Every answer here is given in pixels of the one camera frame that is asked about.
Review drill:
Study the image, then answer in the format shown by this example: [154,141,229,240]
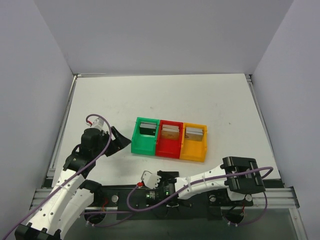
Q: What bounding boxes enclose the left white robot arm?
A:
[14,126,131,240]

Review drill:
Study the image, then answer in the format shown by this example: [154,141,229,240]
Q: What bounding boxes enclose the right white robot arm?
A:
[142,156,273,207]

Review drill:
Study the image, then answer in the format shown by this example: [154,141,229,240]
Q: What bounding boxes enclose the dark cards in green bin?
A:
[139,122,157,136]

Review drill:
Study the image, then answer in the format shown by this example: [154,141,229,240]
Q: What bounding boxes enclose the tan cards in red bin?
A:
[161,127,180,141]

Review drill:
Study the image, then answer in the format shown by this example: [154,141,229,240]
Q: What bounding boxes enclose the green plastic bin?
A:
[131,117,160,156]

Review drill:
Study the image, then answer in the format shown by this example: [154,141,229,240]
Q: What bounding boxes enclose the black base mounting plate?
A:
[84,185,253,225]

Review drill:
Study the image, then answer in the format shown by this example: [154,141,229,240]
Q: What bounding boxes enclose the red plastic bin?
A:
[155,120,184,159]

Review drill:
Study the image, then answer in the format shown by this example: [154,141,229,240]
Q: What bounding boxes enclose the yellow plastic bin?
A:
[179,122,208,163]

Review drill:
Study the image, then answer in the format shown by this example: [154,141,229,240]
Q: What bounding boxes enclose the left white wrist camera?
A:
[86,117,105,131]

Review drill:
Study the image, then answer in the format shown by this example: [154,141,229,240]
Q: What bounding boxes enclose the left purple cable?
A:
[0,113,137,240]

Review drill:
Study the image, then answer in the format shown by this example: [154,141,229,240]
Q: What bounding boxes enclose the purple cable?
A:
[0,113,137,240]
[126,166,275,228]

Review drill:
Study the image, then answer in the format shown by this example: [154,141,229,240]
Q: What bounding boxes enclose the aluminium frame rail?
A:
[29,188,300,210]

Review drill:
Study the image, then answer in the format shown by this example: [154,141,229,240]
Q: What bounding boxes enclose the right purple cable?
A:
[126,166,275,228]

